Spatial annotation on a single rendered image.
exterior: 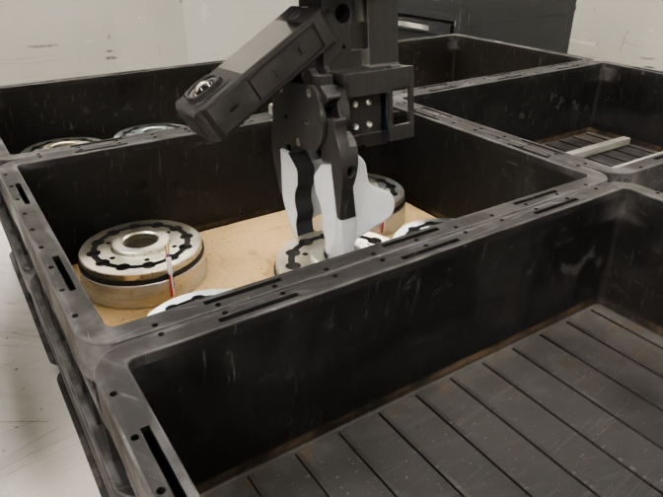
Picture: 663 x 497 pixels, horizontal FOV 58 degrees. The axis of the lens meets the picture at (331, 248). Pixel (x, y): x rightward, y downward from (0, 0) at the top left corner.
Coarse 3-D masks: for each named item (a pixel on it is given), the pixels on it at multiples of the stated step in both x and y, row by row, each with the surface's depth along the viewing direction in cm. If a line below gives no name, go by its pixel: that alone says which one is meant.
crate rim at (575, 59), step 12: (432, 36) 107; (444, 36) 107; (456, 36) 108; (468, 36) 106; (516, 48) 98; (528, 48) 96; (540, 48) 96; (576, 60) 90; (588, 60) 88; (516, 72) 80; (444, 84) 75; (456, 84) 74
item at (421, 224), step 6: (414, 222) 55; (420, 222) 55; (426, 222) 55; (432, 222) 56; (438, 222) 55; (402, 228) 54; (408, 228) 54; (414, 228) 55; (420, 228) 54; (396, 234) 53; (402, 234) 53
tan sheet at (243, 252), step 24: (264, 216) 64; (408, 216) 64; (432, 216) 64; (216, 240) 59; (240, 240) 59; (264, 240) 59; (288, 240) 59; (216, 264) 55; (240, 264) 55; (264, 264) 55; (216, 288) 51; (120, 312) 48; (144, 312) 48
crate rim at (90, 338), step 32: (256, 128) 60; (448, 128) 59; (32, 160) 50; (64, 160) 51; (544, 160) 50; (544, 192) 44; (32, 224) 39; (448, 224) 39; (32, 256) 39; (64, 256) 35; (352, 256) 35; (64, 288) 32; (256, 288) 33; (64, 320) 31; (96, 320) 30; (160, 320) 30; (96, 352) 28
